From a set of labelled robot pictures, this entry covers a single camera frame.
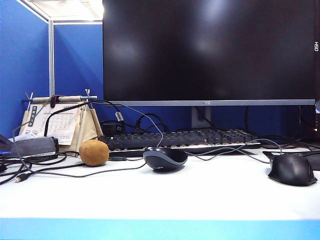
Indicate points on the black side monitor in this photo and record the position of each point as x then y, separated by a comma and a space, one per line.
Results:
317, 75

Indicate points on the black grey upside-down mouse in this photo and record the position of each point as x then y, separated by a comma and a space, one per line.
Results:
165, 160

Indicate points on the dark blue flat object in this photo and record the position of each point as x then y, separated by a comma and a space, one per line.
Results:
5, 143

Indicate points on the black mechanical keyboard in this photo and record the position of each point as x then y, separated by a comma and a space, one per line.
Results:
190, 140

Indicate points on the brown fuzzy kiwi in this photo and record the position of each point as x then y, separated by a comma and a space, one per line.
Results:
93, 153

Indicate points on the black gaming mouse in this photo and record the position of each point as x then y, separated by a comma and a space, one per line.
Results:
291, 170

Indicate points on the beige desk calendar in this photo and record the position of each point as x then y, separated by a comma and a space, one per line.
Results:
62, 122

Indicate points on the small black box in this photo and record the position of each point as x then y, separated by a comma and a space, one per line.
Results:
111, 128

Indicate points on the black power adapter brick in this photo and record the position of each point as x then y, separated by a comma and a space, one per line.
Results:
35, 146

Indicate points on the silver partition post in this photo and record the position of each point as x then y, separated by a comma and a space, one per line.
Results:
51, 57

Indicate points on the large black monitor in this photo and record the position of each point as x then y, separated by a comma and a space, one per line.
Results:
207, 50

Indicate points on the silver partition rail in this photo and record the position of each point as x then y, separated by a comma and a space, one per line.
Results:
77, 22

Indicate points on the grey monitor stand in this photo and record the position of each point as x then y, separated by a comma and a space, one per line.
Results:
200, 117

